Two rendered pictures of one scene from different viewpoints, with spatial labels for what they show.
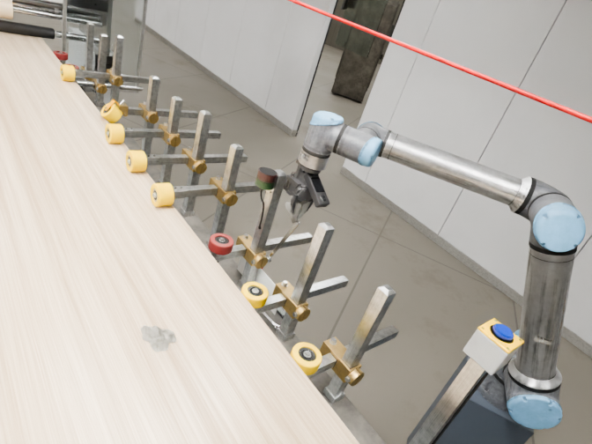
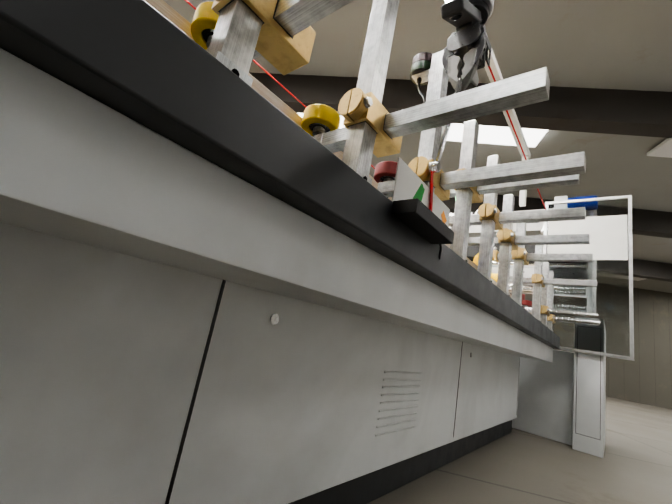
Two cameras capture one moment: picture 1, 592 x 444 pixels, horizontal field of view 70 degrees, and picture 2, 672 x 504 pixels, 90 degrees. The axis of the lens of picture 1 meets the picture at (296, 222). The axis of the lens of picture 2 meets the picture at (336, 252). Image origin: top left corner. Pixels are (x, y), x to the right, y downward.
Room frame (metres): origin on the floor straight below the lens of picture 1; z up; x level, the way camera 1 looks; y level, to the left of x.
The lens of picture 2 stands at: (1.01, -0.60, 0.47)
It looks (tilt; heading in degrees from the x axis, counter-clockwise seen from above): 13 degrees up; 88
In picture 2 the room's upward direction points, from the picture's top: 11 degrees clockwise
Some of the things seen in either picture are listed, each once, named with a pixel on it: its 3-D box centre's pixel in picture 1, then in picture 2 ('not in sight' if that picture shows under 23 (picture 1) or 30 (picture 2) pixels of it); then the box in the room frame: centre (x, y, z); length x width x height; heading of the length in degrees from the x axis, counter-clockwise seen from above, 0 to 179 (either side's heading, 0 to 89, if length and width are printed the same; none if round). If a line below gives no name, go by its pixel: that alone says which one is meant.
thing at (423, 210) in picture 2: not in sight; (429, 233); (1.21, 0.00, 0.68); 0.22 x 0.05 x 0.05; 47
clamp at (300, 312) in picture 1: (292, 301); (371, 124); (1.06, -0.07, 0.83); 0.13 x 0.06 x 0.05; 47
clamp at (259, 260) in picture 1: (250, 251); (428, 180); (1.22, 0.12, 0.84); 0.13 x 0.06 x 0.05; 47
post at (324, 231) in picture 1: (302, 288); (371, 80); (1.04, -0.09, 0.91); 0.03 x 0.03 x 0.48; 47
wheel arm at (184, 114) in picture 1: (163, 113); (541, 257); (1.98, 0.80, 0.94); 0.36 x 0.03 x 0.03; 137
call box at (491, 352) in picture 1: (492, 347); not in sight; (0.69, -0.46, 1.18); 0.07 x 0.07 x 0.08; 47
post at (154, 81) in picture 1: (149, 125); (518, 265); (1.89, 0.83, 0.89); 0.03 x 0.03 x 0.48; 47
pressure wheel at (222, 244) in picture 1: (218, 252); (387, 186); (1.15, 0.21, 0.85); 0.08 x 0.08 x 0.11
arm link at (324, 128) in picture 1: (323, 133); not in sight; (1.24, 0.01, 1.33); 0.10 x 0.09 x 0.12; 79
